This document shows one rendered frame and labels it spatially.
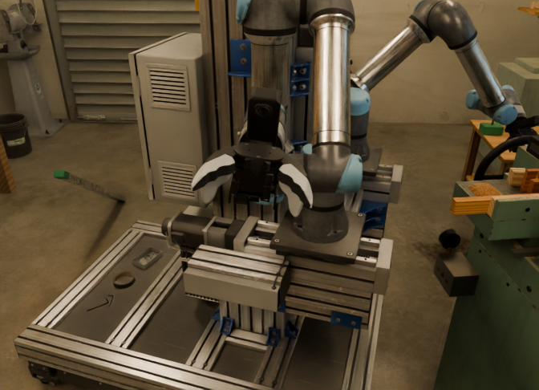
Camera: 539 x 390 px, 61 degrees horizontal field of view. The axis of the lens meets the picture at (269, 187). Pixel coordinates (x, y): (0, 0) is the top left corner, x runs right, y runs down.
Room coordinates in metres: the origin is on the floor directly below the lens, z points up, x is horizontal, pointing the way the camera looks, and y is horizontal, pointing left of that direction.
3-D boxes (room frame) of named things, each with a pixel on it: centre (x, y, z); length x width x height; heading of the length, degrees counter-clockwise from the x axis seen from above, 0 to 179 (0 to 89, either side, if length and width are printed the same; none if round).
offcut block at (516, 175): (1.16, -0.70, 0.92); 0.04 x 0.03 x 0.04; 85
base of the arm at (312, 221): (1.05, -0.14, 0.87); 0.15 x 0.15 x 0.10
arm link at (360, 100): (1.53, -0.29, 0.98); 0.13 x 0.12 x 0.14; 5
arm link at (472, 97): (1.69, -0.82, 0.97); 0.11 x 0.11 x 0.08; 5
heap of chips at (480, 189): (1.10, -0.59, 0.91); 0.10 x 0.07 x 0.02; 6
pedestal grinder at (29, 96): (3.83, 2.05, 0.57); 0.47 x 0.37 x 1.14; 178
